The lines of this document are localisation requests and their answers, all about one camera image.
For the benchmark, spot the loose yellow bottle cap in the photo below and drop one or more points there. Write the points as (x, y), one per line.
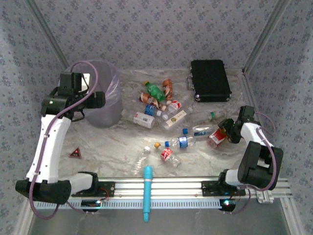
(157, 146)

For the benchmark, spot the black hard case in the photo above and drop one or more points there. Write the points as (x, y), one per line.
(210, 80)

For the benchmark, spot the white rail bracket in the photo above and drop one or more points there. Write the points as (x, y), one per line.
(265, 197)

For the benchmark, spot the white bottle with red print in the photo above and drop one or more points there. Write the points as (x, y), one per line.
(144, 120)

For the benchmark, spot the green plastic bottle yellow cap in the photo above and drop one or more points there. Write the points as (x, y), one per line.
(155, 91)

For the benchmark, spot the clear bottle large red label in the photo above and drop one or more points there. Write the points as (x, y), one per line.
(215, 139)

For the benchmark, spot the clear bottle green band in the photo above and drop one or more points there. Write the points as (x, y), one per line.
(204, 117)

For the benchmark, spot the right controller board with LED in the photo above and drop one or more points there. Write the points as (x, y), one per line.
(227, 203)

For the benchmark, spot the left controller board with LED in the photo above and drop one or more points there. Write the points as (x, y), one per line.
(89, 203)

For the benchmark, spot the slim clear bottle white cap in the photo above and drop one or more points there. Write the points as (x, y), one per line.
(141, 159)

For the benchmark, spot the controller board with led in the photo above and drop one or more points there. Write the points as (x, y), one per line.
(227, 203)
(89, 203)

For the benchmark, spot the clear bottle blue text label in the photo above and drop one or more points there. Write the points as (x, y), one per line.
(200, 132)

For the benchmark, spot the small blue bottle white cap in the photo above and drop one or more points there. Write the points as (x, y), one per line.
(149, 109)

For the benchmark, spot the teal plastic cylinder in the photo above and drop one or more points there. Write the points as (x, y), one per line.
(147, 191)

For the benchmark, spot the aluminium mounting rail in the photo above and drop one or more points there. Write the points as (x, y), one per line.
(171, 188)

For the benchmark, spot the clear cola bottle red label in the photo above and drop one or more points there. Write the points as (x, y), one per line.
(166, 154)

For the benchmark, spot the aluminium corner post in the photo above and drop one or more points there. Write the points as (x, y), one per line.
(47, 31)
(266, 33)

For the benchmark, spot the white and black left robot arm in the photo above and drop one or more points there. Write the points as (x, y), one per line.
(49, 147)

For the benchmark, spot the clear bottle cream tea label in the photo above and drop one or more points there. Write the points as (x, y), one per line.
(174, 120)

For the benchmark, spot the clear bottle red white label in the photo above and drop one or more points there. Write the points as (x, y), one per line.
(175, 105)

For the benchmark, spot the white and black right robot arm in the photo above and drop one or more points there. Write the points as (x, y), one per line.
(254, 166)

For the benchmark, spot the red triangle marker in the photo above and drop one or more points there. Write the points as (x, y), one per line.
(75, 154)

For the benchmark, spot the purple translucent waste bin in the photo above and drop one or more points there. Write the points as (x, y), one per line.
(110, 107)

